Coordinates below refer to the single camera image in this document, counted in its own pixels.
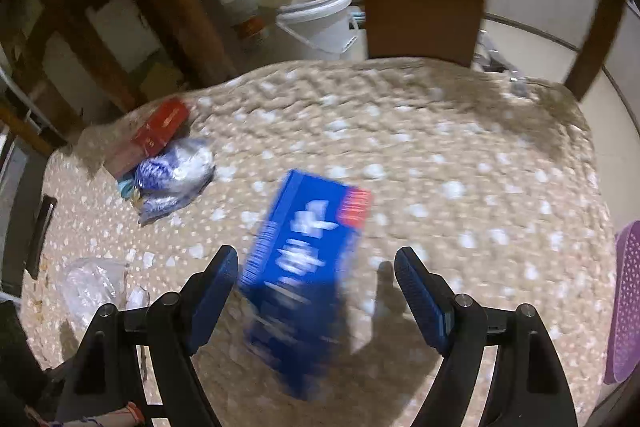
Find purple plastic basket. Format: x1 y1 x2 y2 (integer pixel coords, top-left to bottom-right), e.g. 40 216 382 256
603 221 640 384

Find light blue strap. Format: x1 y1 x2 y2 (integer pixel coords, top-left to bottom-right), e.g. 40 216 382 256
117 175 139 202

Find blue white wrapper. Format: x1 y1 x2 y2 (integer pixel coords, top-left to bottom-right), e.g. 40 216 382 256
131 138 216 225

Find blue carton with red label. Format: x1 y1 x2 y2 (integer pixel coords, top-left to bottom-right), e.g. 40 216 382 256
239 170 372 400

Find long red carton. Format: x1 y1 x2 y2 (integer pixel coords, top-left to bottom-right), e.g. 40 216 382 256
104 98 190 180

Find clear plastic bag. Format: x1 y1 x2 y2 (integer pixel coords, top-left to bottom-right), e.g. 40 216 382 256
58 258 128 329

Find grey kitchen base cabinets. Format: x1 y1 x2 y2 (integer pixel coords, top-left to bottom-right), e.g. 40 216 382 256
484 0 639 229

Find metal clamp on cushion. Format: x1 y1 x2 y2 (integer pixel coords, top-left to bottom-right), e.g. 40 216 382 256
473 29 528 98

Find white plastic bucket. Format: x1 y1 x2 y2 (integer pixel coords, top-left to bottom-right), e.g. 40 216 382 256
271 0 358 61

